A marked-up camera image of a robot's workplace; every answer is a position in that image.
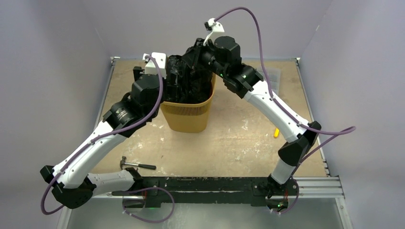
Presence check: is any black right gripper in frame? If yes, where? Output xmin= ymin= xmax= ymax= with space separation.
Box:
xmin=183 ymin=38 xmax=228 ymax=79

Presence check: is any black plastic trash bag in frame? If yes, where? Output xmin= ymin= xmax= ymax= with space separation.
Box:
xmin=163 ymin=55 xmax=213 ymax=104

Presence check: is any yellow plastic trash bin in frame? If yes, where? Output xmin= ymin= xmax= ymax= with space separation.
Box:
xmin=160 ymin=74 xmax=216 ymax=133

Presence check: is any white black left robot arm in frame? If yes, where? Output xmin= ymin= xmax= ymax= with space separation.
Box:
xmin=40 ymin=67 xmax=165 ymax=214

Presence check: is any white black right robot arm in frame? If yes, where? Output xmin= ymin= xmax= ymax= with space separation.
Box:
xmin=182 ymin=36 xmax=321 ymax=197

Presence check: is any clear plastic screw box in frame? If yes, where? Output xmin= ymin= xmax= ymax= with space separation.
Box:
xmin=257 ymin=68 xmax=281 ymax=95

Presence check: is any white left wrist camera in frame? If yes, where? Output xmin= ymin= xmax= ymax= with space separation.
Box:
xmin=142 ymin=52 xmax=167 ymax=79

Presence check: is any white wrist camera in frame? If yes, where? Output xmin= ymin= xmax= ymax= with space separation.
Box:
xmin=203 ymin=18 xmax=225 ymax=46
xmin=142 ymin=52 xmax=167 ymax=79

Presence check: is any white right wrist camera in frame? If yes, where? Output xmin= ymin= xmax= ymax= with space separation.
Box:
xmin=203 ymin=18 xmax=225 ymax=46

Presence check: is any black handled hammer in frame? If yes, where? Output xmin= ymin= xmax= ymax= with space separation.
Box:
xmin=119 ymin=156 xmax=157 ymax=170

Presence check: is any yellow handled screwdriver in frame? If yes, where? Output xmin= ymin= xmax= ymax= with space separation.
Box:
xmin=273 ymin=128 xmax=279 ymax=138

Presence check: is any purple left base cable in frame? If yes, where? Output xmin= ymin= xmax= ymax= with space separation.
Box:
xmin=121 ymin=185 xmax=176 ymax=223

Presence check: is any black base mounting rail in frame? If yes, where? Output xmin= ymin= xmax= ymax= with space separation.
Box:
xmin=111 ymin=176 xmax=300 ymax=209

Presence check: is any aluminium frame rail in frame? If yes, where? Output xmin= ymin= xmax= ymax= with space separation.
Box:
xmin=296 ymin=177 xmax=344 ymax=198

